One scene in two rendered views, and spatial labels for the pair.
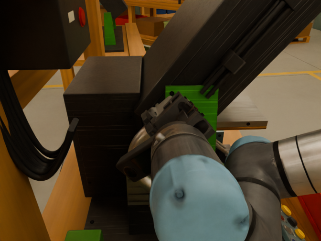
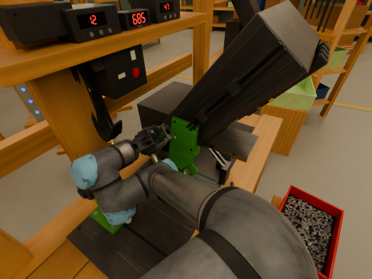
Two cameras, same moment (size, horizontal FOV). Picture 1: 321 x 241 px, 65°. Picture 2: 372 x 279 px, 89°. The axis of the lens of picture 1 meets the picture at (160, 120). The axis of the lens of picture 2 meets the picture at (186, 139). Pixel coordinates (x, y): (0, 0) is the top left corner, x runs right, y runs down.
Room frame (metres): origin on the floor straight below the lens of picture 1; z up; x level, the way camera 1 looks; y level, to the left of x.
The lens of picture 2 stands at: (0.04, -0.40, 1.66)
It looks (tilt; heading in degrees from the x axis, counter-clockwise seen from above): 40 degrees down; 36
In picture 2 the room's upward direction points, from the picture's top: 2 degrees counter-clockwise
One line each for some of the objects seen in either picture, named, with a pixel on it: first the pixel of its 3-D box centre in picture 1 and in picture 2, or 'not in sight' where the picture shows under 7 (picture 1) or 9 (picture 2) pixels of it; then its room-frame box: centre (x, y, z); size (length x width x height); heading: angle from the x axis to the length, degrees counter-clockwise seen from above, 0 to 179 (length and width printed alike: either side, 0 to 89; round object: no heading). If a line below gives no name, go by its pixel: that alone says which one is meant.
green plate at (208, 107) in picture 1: (188, 124); (186, 140); (0.51, -0.07, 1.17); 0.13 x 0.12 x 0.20; 3
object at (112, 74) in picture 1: (115, 123); (173, 123); (0.68, 0.14, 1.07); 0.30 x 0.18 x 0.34; 3
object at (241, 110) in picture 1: (192, 113); (211, 134); (0.66, -0.10, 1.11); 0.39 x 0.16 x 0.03; 93
